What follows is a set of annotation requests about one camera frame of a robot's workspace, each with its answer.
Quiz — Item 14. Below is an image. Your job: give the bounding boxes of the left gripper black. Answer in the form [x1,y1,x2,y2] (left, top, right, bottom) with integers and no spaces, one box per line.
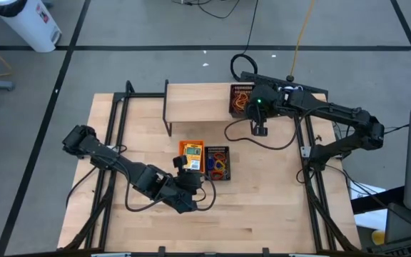
[171,155,206,215]

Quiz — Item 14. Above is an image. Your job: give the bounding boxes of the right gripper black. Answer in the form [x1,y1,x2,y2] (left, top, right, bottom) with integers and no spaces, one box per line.
[245,84,282,137]

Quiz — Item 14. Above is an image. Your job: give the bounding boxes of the orange rubber band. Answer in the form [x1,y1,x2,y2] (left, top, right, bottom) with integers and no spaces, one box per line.
[232,91,251,114]

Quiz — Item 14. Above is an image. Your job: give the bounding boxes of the red rubber band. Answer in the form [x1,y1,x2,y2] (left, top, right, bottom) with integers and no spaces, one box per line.
[233,96,249,114]

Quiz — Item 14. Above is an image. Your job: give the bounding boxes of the black plastic basket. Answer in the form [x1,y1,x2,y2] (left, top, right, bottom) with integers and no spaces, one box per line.
[228,84,257,119]
[204,145,232,181]

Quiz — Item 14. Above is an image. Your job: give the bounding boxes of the orange plastic basket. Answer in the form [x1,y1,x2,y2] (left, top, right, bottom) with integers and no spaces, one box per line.
[178,139,206,175]

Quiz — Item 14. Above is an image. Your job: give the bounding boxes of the white bulb desk lamp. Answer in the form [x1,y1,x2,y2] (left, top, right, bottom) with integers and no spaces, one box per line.
[278,84,305,94]

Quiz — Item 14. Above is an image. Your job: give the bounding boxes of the black perforated panel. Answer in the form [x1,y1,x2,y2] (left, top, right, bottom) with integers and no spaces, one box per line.
[240,71,330,99]

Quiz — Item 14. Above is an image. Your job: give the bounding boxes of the wooden shelf riser black legs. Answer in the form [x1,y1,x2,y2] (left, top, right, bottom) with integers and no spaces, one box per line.
[162,79,263,137]

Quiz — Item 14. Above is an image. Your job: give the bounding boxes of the white paper sheet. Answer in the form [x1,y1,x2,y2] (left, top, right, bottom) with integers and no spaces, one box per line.
[347,181,388,229]

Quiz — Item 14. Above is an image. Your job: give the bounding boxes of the small yellow object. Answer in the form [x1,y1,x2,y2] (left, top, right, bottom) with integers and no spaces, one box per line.
[371,230,387,246]

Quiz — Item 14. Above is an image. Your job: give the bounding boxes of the black keyboard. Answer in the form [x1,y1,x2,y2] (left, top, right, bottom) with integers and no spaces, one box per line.
[367,235,411,257]

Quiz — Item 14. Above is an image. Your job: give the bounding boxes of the white cylindrical bin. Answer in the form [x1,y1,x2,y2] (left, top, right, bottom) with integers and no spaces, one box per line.
[0,0,63,54]

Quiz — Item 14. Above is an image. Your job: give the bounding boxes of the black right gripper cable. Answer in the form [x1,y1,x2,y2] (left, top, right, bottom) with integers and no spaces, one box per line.
[223,116,302,151]

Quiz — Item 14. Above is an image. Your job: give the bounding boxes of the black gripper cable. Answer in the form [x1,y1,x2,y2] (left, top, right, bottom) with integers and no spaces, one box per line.
[124,170,217,213]
[223,116,302,151]

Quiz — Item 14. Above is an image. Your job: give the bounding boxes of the black hanging cable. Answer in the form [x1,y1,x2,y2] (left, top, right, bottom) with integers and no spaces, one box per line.
[229,0,260,83]

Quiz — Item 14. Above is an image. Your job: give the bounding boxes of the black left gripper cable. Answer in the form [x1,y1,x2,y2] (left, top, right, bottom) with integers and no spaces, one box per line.
[124,170,217,213]

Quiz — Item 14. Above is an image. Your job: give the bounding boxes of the yellow hanging cable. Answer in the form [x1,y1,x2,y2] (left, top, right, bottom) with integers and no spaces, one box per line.
[289,0,316,82]

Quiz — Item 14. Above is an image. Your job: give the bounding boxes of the black looped floor cable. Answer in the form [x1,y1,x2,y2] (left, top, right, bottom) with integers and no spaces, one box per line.
[171,0,240,20]

